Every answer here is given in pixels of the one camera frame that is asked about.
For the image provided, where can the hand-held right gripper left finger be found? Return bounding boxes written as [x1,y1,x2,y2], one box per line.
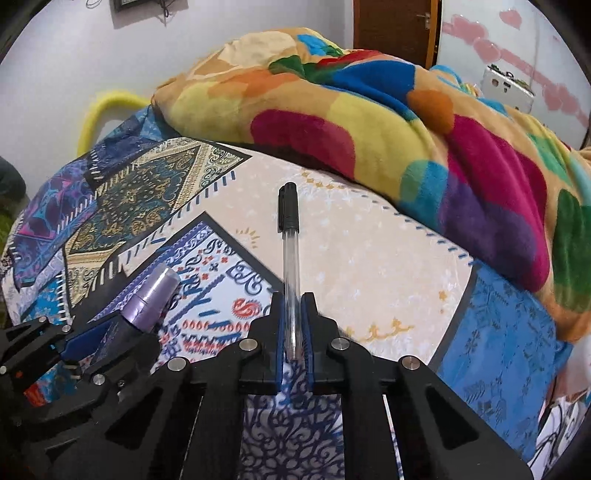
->
[23,292,286,480]

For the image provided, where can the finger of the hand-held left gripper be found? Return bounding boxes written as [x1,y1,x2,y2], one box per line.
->
[82,329,163,403]
[0,318,124,371]

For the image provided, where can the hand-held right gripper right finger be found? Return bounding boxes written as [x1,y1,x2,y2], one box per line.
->
[301,292,534,480]

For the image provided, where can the purple bottle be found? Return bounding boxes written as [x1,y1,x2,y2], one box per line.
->
[99,263,182,347]

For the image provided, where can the clear pen with black cap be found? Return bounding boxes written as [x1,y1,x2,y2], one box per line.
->
[276,181,303,363]

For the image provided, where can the patterned bedsheet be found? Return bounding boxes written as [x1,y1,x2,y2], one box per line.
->
[0,104,573,480]

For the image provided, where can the dark cloth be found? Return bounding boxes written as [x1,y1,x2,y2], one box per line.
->
[0,154,27,222]

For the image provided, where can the colourful patchwork blanket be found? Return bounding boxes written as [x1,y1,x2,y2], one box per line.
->
[151,28,591,344]

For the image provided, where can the white electrical box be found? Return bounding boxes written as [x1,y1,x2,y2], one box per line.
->
[482,64,536,112]

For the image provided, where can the brown wooden door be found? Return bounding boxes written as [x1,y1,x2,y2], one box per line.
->
[353,0,441,70]

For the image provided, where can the yellow bed frame bar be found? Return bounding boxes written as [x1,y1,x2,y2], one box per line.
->
[76,90,153,158]

